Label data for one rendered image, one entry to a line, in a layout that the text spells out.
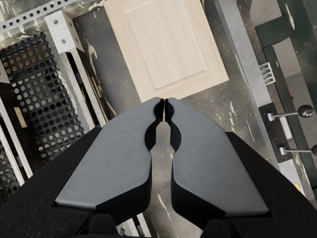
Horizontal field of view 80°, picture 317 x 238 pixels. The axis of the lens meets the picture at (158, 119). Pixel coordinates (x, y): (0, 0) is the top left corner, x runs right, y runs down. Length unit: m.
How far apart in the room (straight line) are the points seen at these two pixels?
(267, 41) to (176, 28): 0.34
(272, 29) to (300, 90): 3.05
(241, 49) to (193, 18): 0.19
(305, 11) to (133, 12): 0.56
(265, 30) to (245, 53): 0.16
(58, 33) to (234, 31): 0.57
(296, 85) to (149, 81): 3.41
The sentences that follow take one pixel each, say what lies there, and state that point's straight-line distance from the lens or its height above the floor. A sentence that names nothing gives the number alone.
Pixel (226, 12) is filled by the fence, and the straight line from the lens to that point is 0.75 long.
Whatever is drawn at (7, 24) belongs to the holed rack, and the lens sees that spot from 0.87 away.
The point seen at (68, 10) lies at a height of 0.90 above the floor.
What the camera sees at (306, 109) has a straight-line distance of 0.66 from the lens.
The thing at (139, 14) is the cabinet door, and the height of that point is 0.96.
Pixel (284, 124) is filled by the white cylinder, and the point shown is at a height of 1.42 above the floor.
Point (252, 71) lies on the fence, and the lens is 0.72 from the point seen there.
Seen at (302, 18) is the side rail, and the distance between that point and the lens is 0.86.
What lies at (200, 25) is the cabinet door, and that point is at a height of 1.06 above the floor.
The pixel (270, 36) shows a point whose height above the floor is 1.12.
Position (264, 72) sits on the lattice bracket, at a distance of 0.78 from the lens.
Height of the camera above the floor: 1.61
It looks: 30 degrees down
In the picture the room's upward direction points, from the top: 161 degrees clockwise
